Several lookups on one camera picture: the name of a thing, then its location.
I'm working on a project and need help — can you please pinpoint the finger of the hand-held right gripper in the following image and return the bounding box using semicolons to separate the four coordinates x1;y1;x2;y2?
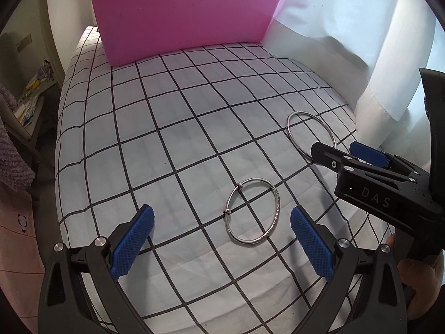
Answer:
310;141;369;179
349;141;429;182

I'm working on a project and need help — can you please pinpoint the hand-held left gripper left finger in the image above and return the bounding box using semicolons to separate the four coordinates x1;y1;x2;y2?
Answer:
38;205;155;334

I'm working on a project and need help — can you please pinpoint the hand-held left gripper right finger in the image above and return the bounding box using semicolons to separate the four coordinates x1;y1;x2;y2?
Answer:
290;205;414;334

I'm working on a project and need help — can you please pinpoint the plain silver bangle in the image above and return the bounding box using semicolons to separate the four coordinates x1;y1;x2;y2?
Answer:
286;111;337;158

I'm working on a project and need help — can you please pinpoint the silver beaded bangle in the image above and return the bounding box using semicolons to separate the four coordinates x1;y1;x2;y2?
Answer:
224;178;283;244

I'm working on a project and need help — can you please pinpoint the pink plastic tub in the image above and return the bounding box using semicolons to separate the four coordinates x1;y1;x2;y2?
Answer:
74;0;301;67

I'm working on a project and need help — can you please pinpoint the person's right hand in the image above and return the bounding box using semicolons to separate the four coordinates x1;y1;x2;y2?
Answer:
386;233;445;307

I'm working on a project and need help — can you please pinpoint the pink floor mat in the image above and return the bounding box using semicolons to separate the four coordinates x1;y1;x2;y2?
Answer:
0;195;60;326

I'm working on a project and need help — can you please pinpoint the white black-grid cloth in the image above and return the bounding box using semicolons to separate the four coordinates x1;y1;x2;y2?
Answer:
54;24;400;334

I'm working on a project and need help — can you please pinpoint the white curtain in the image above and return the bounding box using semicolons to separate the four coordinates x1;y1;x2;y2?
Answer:
264;0;445;168

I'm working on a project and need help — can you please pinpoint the purple knit blanket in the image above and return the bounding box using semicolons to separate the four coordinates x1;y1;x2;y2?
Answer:
0;87;36;186

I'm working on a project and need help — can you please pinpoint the cluttered side table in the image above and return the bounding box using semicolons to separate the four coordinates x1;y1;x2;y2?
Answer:
14;57;56;129

